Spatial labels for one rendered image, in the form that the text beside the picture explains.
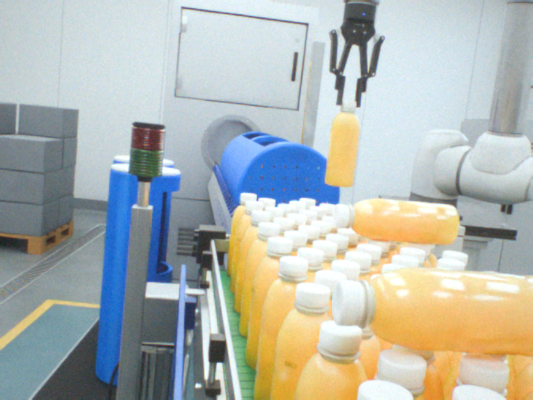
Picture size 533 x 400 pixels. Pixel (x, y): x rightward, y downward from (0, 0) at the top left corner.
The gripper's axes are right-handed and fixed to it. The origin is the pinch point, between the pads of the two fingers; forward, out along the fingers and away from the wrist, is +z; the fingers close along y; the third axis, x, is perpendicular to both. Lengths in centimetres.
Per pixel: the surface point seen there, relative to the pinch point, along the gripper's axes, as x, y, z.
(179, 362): 63, 36, 43
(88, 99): -553, 154, 8
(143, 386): 5, 43, 75
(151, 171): 29, 44, 20
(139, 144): 29, 46, 16
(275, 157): -15.3, 14.0, 18.3
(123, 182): -93, 61, 39
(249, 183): -15.3, 20.3, 26.0
